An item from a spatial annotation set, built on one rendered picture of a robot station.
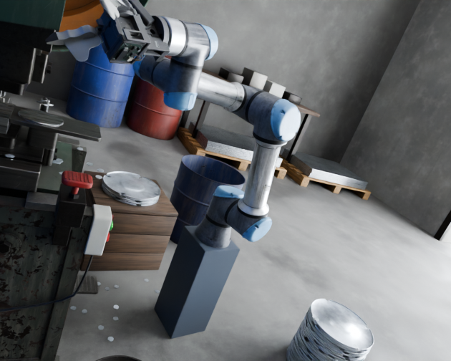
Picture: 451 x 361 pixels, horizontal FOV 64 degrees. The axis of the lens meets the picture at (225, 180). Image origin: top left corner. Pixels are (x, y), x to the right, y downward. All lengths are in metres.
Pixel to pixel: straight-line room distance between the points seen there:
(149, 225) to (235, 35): 3.47
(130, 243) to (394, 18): 5.26
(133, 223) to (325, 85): 4.39
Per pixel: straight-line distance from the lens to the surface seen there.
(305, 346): 1.74
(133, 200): 1.76
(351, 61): 5.87
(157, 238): 1.87
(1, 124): 1.18
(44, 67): 1.15
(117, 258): 1.87
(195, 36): 0.83
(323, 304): 1.83
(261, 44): 5.03
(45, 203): 1.05
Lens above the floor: 1.15
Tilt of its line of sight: 19 degrees down
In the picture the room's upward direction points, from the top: 21 degrees clockwise
